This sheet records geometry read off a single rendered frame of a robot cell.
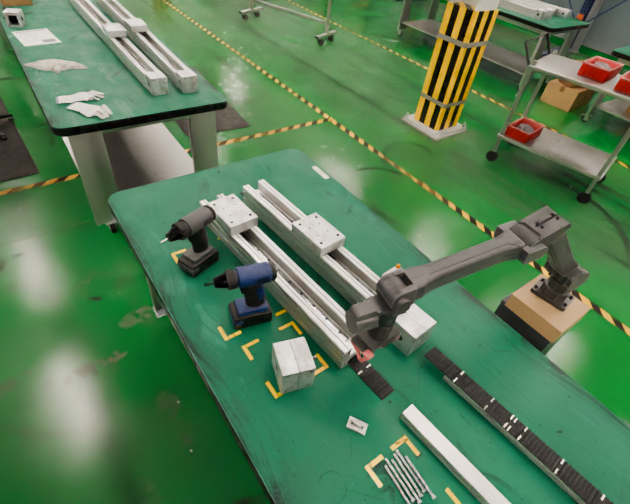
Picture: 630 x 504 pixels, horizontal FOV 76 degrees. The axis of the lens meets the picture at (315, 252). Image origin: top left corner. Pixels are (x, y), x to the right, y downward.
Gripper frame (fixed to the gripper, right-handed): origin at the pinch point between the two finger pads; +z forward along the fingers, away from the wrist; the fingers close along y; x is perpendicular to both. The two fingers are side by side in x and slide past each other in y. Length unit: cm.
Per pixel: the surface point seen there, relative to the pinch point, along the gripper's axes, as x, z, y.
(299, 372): -7.1, 1.9, 18.6
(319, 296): -23.9, 2.4, -2.6
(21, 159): -300, 89, 39
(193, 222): -61, -10, 19
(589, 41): -228, 56, -793
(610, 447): 56, 10, -39
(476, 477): 36.8, 7.3, -0.8
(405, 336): 1.4, 3.2, -14.4
